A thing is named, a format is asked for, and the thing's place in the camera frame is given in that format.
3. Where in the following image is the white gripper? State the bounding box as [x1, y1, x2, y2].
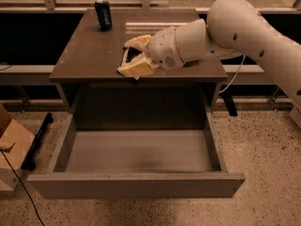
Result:
[118, 26, 184, 77]

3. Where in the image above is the white power cable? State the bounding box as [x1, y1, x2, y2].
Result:
[218, 54, 247, 95]

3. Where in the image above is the black rxbar chocolate bar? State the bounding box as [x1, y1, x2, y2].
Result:
[117, 47, 141, 86]

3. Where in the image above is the black metal bar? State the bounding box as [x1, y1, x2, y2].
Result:
[22, 112, 54, 171]

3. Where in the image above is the open grey top drawer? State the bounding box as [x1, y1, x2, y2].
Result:
[26, 88, 246, 201]

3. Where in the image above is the cardboard box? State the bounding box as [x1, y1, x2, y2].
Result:
[0, 105, 35, 192]

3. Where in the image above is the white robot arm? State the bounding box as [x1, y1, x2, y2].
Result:
[118, 0, 301, 107]

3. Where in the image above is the grey cabinet counter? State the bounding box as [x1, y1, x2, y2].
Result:
[49, 7, 229, 131]

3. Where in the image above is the blue pepsi can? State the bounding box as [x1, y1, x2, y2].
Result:
[94, 0, 113, 31]

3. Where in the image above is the black floor cable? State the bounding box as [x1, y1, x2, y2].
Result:
[0, 148, 46, 226]

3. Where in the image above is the grey window rail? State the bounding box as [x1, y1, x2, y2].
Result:
[0, 65, 274, 86]

